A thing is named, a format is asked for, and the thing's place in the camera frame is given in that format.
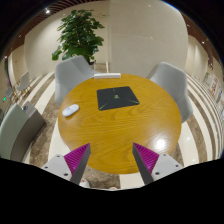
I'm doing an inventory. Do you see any grey chair left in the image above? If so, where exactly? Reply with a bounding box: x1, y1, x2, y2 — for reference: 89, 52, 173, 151
55, 55, 96, 105

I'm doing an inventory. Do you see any green potted plant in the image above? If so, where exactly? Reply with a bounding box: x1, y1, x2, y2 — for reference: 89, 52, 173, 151
52, 9, 104, 64

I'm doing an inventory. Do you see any black green mouse pad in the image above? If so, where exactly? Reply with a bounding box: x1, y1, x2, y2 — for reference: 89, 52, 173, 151
97, 86, 140, 110

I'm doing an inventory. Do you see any grey sofa armchair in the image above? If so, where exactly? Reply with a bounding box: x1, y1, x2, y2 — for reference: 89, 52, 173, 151
0, 101, 45, 162

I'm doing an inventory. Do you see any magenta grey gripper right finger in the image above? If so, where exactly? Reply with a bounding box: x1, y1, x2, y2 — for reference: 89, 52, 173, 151
132, 143, 159, 185

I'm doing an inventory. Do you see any white rectangular box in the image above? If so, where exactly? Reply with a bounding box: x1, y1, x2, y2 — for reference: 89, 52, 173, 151
93, 73, 121, 79

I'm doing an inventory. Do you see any distant grey chair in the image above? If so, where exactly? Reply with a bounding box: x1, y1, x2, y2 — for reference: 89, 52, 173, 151
16, 72, 30, 94

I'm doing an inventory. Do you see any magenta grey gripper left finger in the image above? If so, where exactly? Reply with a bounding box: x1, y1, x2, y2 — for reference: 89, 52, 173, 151
64, 144, 91, 184

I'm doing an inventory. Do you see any white computer mouse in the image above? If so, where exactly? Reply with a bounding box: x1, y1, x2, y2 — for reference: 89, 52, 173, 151
62, 104, 79, 117

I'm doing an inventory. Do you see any round wooden table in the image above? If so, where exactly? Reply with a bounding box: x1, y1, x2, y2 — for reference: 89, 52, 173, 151
58, 74, 181, 174

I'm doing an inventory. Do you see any grey chair right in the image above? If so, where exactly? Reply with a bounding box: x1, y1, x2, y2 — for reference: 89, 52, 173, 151
146, 62, 193, 122

